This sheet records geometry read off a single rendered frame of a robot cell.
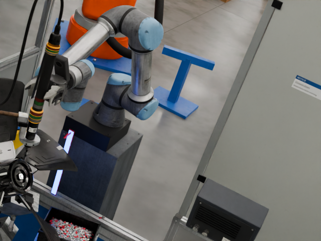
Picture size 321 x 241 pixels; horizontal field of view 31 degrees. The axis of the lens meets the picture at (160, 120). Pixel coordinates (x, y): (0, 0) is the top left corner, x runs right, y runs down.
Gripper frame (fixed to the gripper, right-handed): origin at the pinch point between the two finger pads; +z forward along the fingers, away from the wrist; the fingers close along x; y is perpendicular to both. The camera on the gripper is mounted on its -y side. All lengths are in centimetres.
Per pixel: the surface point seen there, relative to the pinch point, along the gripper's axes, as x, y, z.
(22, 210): -2, 53, -7
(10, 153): 2.5, 25.1, 2.7
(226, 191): -66, 25, -40
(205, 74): 32, 149, -454
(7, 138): 5.5, 21.2, 1.5
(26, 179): -6.7, 29.9, 4.5
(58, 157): -5.0, 34.1, -21.1
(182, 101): 25, 146, -358
